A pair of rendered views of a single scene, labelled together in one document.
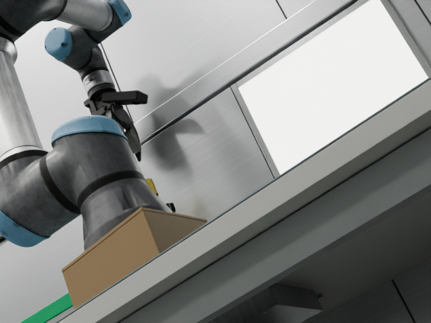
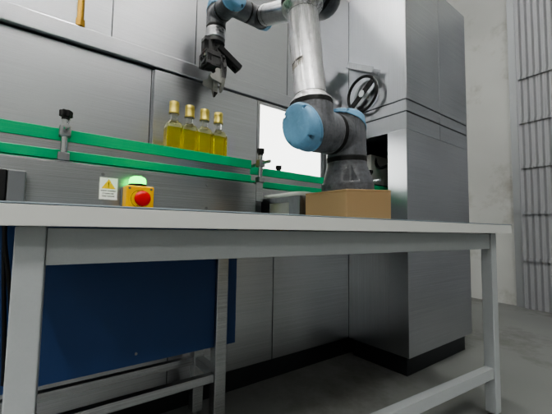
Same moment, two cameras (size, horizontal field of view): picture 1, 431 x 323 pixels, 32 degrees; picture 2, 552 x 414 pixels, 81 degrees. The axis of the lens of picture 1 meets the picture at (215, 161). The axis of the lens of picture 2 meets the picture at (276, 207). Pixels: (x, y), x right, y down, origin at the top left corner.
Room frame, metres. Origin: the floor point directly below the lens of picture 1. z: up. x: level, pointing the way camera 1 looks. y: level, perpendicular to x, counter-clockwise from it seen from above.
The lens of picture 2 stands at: (0.75, 1.07, 0.72)
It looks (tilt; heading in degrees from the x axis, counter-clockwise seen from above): 4 degrees up; 303
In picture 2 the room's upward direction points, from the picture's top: 1 degrees clockwise
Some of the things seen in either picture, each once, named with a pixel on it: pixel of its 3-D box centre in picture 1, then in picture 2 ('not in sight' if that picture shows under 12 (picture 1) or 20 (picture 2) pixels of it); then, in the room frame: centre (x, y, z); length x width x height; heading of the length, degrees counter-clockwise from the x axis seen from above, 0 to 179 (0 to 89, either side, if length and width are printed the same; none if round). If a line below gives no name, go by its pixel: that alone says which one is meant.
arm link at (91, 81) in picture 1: (98, 85); (216, 35); (1.62, 0.19, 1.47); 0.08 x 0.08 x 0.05
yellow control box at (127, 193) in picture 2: not in sight; (136, 200); (1.54, 0.55, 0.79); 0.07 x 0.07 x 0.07; 70
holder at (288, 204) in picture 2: not in sight; (292, 209); (1.36, 0.04, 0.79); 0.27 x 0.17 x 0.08; 160
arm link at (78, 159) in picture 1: (93, 160); (344, 135); (1.10, 0.18, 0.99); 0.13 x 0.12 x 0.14; 73
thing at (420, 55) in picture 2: not in sight; (408, 76); (1.15, -1.03, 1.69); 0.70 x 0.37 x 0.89; 70
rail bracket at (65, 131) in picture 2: not in sight; (65, 134); (1.62, 0.70, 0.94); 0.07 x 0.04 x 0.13; 160
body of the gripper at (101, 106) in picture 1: (106, 113); (213, 55); (1.63, 0.20, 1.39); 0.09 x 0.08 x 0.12; 70
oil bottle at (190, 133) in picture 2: not in sight; (188, 153); (1.65, 0.28, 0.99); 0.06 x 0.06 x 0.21; 71
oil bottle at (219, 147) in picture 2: not in sight; (217, 158); (1.61, 0.17, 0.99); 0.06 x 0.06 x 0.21; 70
